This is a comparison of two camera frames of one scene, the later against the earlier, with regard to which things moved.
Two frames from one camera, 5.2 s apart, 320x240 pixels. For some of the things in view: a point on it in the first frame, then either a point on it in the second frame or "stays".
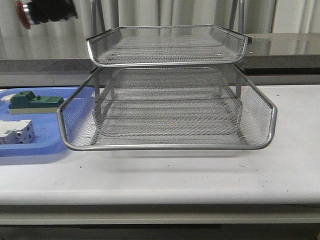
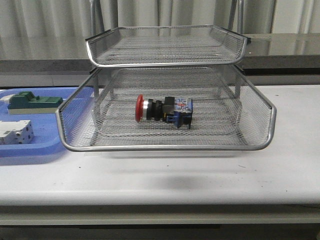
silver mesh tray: (168, 118) stays
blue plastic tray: (48, 139) stays
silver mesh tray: (167, 108) stays
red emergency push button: (31, 12) → (176, 110)
